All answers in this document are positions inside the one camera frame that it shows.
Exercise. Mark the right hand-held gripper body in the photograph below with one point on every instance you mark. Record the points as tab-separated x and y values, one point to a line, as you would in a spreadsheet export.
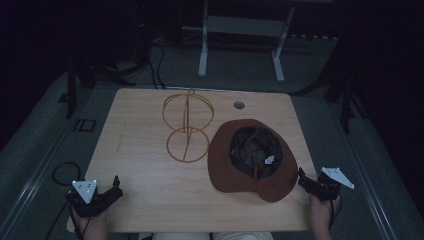
328	186

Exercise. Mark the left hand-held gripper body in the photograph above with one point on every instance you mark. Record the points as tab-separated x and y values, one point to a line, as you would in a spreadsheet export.
87	200

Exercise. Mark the brown felt hat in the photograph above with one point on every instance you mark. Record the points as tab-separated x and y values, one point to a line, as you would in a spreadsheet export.
233	166

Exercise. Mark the person's left hand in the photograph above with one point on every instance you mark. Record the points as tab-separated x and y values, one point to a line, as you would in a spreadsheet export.
91	225

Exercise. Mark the person's right hand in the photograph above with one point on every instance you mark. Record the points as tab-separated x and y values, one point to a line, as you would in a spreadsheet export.
321	211

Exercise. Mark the grey round table grommet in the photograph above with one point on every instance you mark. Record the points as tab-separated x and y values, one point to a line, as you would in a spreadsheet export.
239	105

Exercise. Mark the black tripod stand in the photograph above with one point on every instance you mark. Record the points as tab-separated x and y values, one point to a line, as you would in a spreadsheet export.
86	71
343	83

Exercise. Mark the metal floor rail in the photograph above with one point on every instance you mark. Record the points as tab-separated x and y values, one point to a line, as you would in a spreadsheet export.
30	196
373	193

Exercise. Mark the black rectangular floor frame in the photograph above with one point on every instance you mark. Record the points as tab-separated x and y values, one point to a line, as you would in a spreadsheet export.
85	125

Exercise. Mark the white metal desk frame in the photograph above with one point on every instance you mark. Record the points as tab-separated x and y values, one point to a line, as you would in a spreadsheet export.
245	26

